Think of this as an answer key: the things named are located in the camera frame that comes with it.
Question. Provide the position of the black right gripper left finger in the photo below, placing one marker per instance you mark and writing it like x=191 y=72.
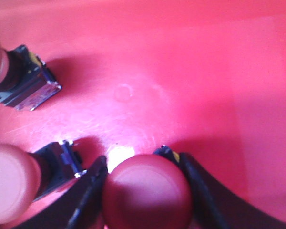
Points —
x=79 y=207

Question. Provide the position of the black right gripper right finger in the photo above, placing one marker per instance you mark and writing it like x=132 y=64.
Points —
x=216 y=207

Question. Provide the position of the red mushroom push button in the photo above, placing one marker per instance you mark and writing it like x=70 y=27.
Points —
x=27 y=177
x=25 y=80
x=147 y=191

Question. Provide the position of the red plastic tray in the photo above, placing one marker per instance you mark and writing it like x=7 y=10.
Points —
x=206 y=77

